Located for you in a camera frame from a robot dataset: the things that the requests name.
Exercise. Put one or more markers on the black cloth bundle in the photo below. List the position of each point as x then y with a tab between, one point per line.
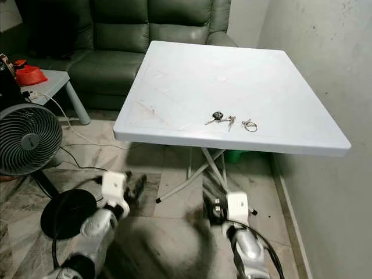
46	29

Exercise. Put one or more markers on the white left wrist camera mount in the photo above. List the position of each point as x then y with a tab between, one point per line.
114	186

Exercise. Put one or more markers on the green plastic bin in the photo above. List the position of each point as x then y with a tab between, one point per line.
238	156

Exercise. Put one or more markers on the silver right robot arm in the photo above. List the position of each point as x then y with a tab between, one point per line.
247	250

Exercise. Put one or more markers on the white power strip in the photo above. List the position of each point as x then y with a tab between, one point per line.
32	94

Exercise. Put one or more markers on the green leather sofa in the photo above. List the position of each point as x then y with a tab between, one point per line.
110	70

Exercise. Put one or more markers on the red plastic bag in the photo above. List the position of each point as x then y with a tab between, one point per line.
31	76

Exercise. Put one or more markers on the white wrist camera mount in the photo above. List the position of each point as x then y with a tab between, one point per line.
114	186
238	207

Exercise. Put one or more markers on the grey side table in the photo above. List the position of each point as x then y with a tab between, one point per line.
56	78

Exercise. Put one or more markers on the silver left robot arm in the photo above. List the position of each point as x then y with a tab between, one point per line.
102	229

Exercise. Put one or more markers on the white plastic folding table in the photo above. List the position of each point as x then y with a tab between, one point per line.
221	87

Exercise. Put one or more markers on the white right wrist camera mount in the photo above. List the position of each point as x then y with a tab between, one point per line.
238	207

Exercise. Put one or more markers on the key bunch with black fob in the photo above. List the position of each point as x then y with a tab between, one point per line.
217	115

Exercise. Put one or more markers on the grey standing fan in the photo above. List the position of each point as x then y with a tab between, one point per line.
29	139

